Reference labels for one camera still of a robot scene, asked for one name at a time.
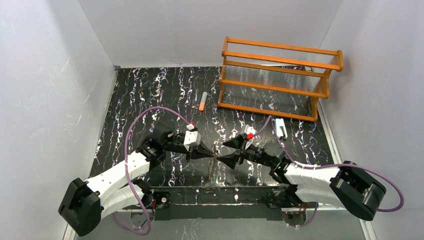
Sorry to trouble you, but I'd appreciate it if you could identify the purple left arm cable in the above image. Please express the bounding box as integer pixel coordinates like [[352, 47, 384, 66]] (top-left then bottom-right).
[[110, 106, 193, 236]]

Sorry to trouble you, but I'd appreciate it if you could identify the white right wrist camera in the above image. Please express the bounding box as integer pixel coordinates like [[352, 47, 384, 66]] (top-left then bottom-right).
[[241, 124, 257, 150]]

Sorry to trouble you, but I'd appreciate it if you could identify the black key tag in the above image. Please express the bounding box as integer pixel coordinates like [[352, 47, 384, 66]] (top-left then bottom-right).
[[231, 129, 237, 138]]

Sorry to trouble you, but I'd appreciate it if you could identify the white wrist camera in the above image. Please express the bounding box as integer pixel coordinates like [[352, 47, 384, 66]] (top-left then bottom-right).
[[241, 124, 257, 150], [183, 122, 201, 151]]

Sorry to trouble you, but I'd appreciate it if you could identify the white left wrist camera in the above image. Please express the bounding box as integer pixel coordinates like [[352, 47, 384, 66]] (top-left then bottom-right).
[[183, 122, 201, 151]]

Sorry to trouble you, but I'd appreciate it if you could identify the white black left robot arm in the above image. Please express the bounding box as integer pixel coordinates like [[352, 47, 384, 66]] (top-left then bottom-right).
[[58, 122, 214, 237]]

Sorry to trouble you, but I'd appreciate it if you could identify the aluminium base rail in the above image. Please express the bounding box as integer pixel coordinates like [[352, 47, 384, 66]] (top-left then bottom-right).
[[62, 188, 377, 240]]

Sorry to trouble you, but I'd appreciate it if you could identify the orange wooden two-tier shelf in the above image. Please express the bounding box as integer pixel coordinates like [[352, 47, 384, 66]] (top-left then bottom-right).
[[217, 37, 345, 122]]

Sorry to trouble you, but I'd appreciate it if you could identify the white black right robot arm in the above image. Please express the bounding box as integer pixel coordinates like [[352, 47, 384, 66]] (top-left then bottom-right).
[[217, 135, 387, 221]]

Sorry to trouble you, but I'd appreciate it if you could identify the grey orange marker pen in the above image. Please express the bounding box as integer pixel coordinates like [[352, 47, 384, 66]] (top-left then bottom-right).
[[198, 91, 208, 112]]

